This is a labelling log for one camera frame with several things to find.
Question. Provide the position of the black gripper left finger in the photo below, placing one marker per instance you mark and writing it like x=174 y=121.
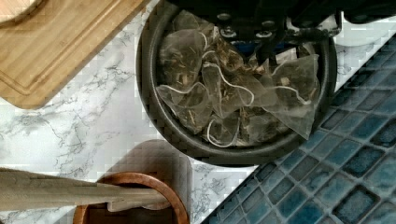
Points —
x=253 y=27

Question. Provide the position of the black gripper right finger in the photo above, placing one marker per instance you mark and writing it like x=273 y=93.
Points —
x=345 y=20

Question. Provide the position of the pyramid tea bag centre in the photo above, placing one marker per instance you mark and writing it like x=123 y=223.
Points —
x=231 y=91

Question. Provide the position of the pyramid tea bag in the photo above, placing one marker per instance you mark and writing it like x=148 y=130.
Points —
x=222 y=132
x=231 y=91
x=192 y=106
x=180 y=57
x=297 y=90

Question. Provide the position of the pyramid tea bag right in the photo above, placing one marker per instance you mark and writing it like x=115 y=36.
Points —
x=297 y=90

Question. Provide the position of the pyramid tea bag upper left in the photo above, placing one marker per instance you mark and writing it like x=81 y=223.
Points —
x=180 y=57

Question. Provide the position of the pyramid tea bag lower left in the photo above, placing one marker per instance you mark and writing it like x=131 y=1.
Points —
x=192 y=106

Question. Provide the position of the pyramid tea bag bottom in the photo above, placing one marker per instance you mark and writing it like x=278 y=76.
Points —
x=222 y=132

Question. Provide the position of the dark grey tea bag bowl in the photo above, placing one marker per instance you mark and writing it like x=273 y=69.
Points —
x=262 y=137

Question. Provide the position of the brown wooden cup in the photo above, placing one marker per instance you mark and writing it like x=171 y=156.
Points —
x=172 y=212

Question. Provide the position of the bamboo cutting board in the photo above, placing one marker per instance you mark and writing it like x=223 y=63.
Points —
x=44 y=50

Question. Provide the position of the round wooden lid with knob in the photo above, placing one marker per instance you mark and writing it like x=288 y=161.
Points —
x=12 y=11

